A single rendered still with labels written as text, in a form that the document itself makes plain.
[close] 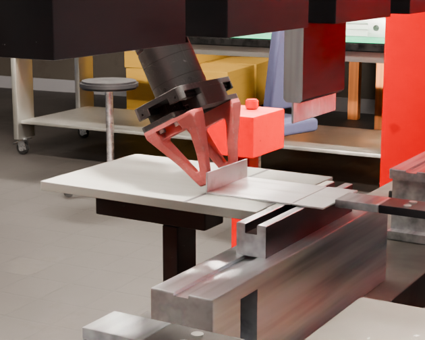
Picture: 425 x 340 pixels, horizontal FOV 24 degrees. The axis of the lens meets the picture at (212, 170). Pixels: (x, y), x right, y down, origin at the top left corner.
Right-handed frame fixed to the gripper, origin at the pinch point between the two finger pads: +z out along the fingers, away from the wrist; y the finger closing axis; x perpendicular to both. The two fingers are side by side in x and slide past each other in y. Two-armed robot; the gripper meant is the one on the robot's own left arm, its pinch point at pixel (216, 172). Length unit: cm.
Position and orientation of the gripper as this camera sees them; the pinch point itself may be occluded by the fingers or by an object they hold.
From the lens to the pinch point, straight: 103.1
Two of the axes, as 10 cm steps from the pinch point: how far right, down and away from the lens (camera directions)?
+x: -7.6, 3.5, 5.5
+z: 3.9, 9.2, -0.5
